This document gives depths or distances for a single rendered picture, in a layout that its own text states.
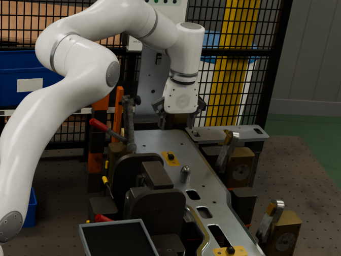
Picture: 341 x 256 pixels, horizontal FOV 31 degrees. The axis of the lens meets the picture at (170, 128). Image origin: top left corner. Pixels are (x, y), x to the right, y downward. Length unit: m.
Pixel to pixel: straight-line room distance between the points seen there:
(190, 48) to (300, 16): 2.97
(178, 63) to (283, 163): 1.05
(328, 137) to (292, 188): 2.22
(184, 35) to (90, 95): 0.46
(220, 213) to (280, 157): 1.04
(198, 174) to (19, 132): 0.70
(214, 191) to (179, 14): 0.80
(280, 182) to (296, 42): 2.32
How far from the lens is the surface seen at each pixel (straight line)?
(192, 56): 1.74
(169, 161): 1.91
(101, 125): 1.79
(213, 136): 2.10
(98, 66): 1.33
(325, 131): 4.78
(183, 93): 1.80
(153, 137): 2.04
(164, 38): 1.59
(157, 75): 2.08
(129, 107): 1.77
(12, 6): 4.01
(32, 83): 2.09
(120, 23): 1.43
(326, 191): 2.55
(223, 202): 1.76
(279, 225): 1.64
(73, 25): 1.44
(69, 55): 1.38
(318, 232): 2.29
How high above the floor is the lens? 1.95
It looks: 27 degrees down
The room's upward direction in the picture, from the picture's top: 8 degrees clockwise
